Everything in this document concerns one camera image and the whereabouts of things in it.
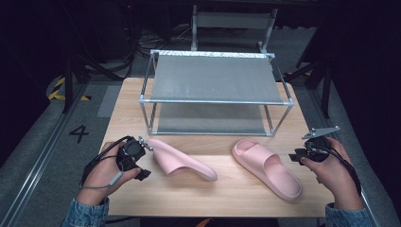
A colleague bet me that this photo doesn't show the person's left hand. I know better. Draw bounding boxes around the person's left hand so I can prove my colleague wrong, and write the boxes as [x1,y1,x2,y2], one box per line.
[77,141,142,206]

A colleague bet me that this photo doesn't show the person's right hand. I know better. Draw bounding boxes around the person's right hand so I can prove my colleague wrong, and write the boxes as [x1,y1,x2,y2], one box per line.
[300,136,365,211]

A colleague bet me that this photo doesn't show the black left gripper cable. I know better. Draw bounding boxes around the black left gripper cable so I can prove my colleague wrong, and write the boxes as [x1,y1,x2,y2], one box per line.
[79,134,134,187]

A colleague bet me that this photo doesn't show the black tripod stand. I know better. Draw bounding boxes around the black tripod stand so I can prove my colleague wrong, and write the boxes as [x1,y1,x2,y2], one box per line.
[283,59,333,120]
[61,53,125,114]

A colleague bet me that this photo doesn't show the grey left gripper cable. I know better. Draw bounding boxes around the grey left gripper cable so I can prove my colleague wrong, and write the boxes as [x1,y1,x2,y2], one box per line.
[79,170,125,197]

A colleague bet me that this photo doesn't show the bundle of floor cables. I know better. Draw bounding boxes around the bundle of floor cables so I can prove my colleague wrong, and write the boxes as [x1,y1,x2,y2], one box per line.
[106,24,194,76]

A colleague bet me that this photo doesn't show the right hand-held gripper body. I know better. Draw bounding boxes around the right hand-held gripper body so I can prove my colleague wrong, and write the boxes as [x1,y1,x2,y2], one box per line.
[301,125,341,164]

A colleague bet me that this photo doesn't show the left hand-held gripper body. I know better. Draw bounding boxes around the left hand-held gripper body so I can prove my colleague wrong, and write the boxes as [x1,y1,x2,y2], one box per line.
[116,135,154,173]

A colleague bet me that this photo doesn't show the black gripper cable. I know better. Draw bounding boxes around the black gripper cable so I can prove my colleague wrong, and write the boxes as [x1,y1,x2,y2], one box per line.
[79,134,134,187]
[309,143,363,197]

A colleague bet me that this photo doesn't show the grey metal folding chair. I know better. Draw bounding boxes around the grey metal folding chair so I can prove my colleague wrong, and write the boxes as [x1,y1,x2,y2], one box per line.
[190,4,279,55]

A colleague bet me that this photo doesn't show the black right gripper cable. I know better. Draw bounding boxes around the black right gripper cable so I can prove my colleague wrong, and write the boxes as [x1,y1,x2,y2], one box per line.
[309,143,363,197]

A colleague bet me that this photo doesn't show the metal shoe rack grey shelves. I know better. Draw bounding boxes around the metal shoe rack grey shelves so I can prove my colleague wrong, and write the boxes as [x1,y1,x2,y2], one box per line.
[138,48,296,138]

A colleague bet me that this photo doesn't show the pink foam slipper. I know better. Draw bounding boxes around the pink foam slipper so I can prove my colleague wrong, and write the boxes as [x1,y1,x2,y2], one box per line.
[231,138,304,202]
[147,137,218,183]

